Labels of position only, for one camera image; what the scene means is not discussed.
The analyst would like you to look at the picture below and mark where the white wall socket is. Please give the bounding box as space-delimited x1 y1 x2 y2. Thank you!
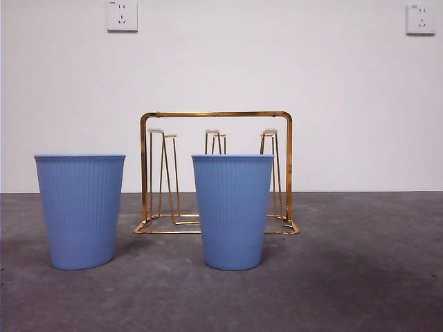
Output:
106 0 138 34
406 3 437 37

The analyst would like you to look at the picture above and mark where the gold wire cup rack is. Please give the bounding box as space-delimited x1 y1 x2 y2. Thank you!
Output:
133 110 300 236

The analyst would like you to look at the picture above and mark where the blue ribbed plastic cup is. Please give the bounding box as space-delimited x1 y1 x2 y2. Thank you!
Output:
191 154 275 271
33 154 126 271

